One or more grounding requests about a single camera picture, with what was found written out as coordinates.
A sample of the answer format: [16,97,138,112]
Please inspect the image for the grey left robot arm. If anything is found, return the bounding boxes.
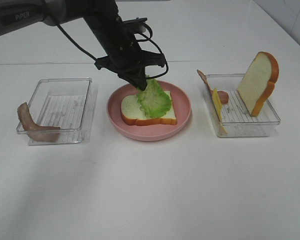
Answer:
[0,0,168,90]

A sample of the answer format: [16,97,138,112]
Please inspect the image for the upright bread slice right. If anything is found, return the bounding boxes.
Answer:
[237,51,279,117]

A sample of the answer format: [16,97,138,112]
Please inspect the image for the brown bacon strip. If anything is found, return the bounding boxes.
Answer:
[17,102,60,143]

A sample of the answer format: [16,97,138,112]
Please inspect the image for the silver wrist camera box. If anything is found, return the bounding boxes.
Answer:
[122,17,148,34]

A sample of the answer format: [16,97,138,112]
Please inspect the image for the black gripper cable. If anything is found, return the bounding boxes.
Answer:
[41,0,169,81]

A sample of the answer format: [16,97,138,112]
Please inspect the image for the clear plastic tray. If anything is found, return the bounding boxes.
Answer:
[203,73,281,138]
[16,77,98,146]

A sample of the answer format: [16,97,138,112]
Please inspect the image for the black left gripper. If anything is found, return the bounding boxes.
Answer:
[83,0,166,91]

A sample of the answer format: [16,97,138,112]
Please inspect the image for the green lettuce leaf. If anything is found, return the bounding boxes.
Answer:
[137,78,172,119]

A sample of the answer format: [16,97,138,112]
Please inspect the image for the clear plastic tray right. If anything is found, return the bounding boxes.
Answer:
[203,73,281,138]

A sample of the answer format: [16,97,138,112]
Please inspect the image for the pink round plate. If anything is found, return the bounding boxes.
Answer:
[107,81,192,142]

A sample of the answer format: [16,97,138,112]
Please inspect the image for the white bread slice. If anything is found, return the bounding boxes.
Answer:
[120,90,177,126]

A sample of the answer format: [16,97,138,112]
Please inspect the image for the red bacon strip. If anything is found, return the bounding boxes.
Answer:
[196,69,229,105]

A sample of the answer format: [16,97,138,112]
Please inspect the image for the clear plastic tray left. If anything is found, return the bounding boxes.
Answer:
[16,77,98,146]

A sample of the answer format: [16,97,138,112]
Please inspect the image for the yellow cheese slice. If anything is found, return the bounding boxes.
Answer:
[212,88,222,124]

